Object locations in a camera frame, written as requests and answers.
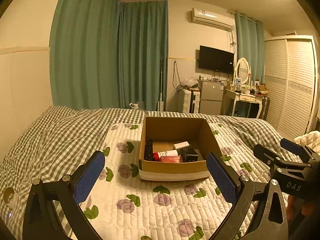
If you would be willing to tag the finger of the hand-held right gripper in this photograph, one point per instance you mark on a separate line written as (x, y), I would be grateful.
(291, 145)
(265, 155)

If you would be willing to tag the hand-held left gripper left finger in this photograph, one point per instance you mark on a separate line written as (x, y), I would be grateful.
(88, 180)

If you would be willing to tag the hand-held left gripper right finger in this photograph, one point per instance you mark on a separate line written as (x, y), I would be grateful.
(222, 180)

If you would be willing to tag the black power adapter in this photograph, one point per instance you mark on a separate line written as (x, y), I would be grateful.
(188, 155)

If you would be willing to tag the brown cardboard box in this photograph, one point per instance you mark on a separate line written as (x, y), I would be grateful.
(175, 171)

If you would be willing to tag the white square charger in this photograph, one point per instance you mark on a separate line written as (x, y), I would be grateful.
(182, 145)

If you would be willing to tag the pink glitter case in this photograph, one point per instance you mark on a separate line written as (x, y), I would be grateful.
(172, 159)

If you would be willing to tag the red capped white bottle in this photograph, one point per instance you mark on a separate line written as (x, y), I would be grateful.
(166, 154)

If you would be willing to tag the black remote control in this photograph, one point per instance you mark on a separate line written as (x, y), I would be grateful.
(148, 151)

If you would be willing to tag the person's right hand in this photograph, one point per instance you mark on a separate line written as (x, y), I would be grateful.
(293, 208)

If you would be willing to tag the dark suitcase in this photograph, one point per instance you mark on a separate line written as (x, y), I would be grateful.
(265, 108)

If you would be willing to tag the grey checkered blanket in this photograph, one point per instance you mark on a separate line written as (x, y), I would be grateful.
(55, 140)

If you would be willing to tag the white louvered wardrobe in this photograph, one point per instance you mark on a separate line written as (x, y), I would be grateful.
(292, 85)

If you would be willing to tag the white dressing table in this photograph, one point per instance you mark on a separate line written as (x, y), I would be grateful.
(243, 97)

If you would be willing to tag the small brown box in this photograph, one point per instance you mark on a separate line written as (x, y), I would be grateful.
(262, 88)

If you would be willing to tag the floral quilted mat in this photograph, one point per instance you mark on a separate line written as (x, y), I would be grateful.
(150, 220)

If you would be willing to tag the silver small fridge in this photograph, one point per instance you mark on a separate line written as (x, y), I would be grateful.
(211, 96)

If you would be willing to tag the tape roll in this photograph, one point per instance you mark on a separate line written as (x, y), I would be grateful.
(10, 197)

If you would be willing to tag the white suitcase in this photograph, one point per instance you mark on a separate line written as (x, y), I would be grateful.
(190, 101)

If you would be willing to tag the oval white mirror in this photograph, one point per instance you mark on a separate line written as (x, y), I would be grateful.
(242, 71)

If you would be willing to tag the small white floor object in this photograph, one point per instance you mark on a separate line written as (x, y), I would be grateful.
(133, 105)

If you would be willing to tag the white mop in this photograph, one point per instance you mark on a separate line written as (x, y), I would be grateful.
(160, 103)

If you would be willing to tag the clear plastic bag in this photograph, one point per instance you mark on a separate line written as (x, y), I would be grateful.
(191, 83)

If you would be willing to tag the narrow green curtain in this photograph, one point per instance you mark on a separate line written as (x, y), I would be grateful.
(250, 42)

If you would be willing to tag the wide green curtain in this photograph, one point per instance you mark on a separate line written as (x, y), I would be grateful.
(85, 47)

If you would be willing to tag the green corner curtain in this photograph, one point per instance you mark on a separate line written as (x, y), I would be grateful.
(143, 55)

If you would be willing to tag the white air conditioner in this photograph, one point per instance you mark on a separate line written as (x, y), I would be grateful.
(212, 18)

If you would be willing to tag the small photo frame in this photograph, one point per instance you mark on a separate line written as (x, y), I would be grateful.
(238, 81)

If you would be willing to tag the black wall television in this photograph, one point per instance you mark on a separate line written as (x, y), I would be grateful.
(216, 58)

